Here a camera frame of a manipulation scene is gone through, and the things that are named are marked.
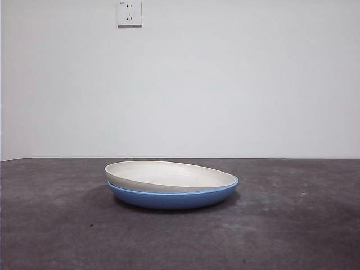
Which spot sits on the white round plate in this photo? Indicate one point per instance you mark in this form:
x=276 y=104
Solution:
x=168 y=175

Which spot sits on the blue round plate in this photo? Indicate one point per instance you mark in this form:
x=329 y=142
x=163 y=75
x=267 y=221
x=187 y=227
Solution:
x=168 y=201

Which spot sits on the white wall socket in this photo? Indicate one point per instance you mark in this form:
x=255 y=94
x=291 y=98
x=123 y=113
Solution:
x=129 y=22

